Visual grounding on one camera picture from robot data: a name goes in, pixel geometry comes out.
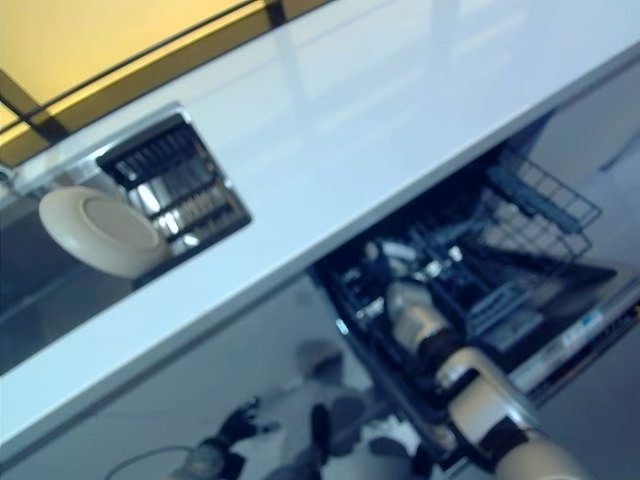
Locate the grey dishwasher cutlery basket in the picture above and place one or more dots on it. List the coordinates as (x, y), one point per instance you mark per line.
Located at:
(505, 315)

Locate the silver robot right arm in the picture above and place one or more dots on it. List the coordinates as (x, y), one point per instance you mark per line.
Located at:
(500, 415)

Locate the stainless steel sink basin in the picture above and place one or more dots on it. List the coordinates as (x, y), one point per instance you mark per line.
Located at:
(35, 300)

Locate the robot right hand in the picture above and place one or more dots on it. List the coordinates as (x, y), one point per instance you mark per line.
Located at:
(442, 350)

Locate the white narrow cabinet door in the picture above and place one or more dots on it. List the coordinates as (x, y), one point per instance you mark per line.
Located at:
(175, 390)

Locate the open dishwasher door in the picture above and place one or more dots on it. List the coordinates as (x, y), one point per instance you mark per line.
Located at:
(575, 320)

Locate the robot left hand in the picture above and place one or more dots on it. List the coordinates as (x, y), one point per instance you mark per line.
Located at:
(242, 425)

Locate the black dish drying rack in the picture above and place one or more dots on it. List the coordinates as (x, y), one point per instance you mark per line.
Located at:
(185, 190)

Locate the white base cabinet panel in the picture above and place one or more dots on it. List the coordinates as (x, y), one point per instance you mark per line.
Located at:
(600, 110)

